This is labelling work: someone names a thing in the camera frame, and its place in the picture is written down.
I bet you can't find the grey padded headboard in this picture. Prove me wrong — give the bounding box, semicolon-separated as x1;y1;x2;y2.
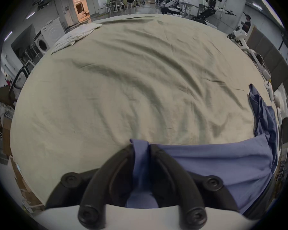
246;24;288;148

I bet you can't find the white washing machine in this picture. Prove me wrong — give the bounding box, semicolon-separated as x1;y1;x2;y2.
33;30;51;57
40;17;66;45

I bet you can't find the white black humanoid robot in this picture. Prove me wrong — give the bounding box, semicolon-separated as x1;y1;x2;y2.
198;0;237;21
160;0;203;16

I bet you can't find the black frame chair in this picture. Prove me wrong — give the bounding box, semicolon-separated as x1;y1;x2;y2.
8;66;32;98

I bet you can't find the white cloth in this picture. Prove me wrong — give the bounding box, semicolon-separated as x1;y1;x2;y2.
50;23;103;55

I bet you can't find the white hand controller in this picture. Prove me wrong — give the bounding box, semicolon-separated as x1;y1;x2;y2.
264;81;274;103

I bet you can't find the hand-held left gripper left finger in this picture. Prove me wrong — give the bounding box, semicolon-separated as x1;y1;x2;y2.
45;144;135;230

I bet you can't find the spare hand-held gripper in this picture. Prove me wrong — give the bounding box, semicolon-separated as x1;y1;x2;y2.
228;29;249;51

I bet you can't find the bed with beige sheet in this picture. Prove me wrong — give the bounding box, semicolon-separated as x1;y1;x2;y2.
10;13;282;210

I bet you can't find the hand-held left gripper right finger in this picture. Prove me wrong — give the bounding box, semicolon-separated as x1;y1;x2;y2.
148;144;239;228

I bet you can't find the white plastic bag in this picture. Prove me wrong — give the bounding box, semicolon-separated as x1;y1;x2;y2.
274;83;288;125

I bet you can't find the blue shirt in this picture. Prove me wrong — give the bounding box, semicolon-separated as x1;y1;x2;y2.
126;83;282;215

